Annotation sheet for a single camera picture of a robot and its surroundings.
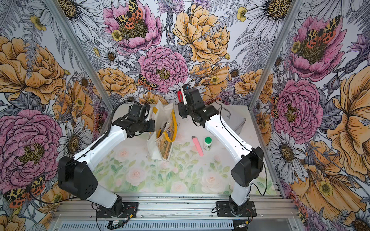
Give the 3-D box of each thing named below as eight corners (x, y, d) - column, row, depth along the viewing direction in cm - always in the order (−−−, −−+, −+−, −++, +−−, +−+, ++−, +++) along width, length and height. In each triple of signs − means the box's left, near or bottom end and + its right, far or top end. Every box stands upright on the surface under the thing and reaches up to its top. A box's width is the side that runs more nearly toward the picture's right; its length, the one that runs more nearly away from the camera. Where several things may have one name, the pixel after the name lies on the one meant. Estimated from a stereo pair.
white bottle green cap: (203, 151, 98) (205, 143, 90) (203, 145, 102) (204, 136, 94) (210, 151, 98) (212, 143, 90) (209, 145, 102) (211, 136, 94)
